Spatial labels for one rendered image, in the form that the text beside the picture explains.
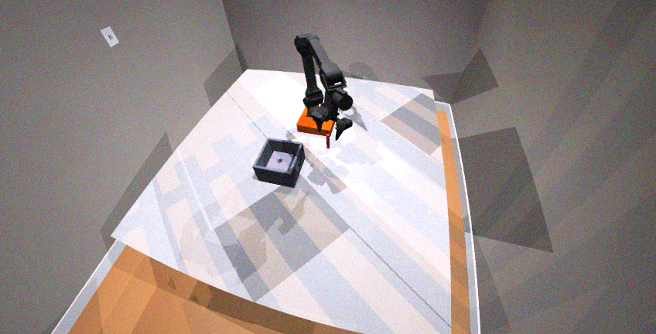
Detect white square plate with hole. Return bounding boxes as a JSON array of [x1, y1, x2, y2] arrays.
[[267, 151, 294, 172]]

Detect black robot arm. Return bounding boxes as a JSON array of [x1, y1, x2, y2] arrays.
[[294, 33, 354, 124]]

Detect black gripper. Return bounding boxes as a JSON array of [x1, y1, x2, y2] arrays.
[[308, 101, 353, 141]]

